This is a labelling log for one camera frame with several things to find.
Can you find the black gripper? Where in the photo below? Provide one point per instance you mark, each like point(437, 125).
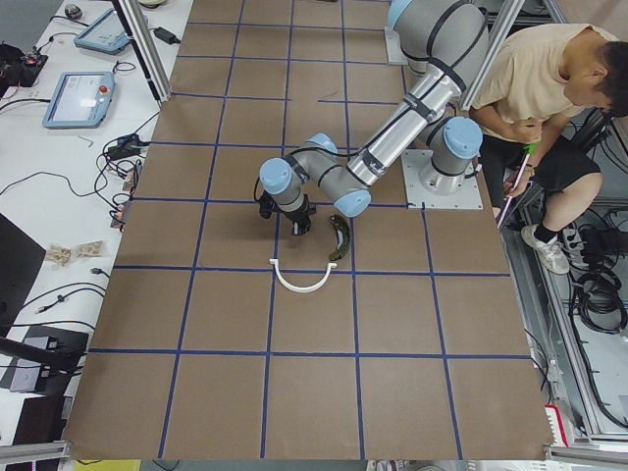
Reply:
point(297, 216)

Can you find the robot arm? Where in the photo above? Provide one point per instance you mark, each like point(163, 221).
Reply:
point(449, 35)
point(454, 141)

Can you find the green brake shoe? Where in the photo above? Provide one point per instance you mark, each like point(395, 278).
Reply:
point(343, 232)

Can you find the white curved plastic part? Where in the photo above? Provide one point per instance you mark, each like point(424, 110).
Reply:
point(302, 282)

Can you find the blue teach pendant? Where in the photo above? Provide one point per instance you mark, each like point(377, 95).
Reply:
point(80, 100)
point(106, 35)

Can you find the person in beige shirt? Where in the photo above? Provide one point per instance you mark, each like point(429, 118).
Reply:
point(541, 78)

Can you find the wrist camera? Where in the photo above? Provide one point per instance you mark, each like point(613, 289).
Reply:
point(267, 206)

